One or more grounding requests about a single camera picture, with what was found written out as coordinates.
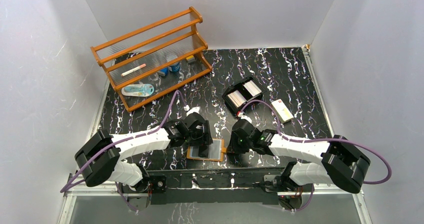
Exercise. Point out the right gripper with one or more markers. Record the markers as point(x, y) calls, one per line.
point(233, 147)

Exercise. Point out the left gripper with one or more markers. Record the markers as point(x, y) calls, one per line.
point(203, 142)

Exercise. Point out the orange card holder wallet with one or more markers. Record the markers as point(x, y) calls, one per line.
point(214, 152)

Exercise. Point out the white card stack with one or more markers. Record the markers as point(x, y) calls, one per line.
point(252, 88)
point(237, 98)

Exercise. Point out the black card tray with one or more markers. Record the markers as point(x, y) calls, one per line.
point(238, 86)

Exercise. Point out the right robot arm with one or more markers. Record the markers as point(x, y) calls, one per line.
point(331, 162)

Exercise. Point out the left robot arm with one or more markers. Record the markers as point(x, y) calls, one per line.
point(102, 157)

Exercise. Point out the white box with red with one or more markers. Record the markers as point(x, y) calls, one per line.
point(282, 110)

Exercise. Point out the blue white can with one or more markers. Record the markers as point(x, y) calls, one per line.
point(175, 67)

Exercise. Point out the small blue block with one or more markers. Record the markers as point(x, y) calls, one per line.
point(163, 72)

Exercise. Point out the blue packaged item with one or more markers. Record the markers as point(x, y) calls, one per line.
point(138, 90)

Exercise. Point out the small grey yellow block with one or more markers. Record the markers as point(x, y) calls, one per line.
point(190, 59)

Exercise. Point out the orange wooden shelf rack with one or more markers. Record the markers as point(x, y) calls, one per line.
point(176, 35)

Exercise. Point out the white pink pen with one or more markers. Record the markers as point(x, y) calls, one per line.
point(135, 69)

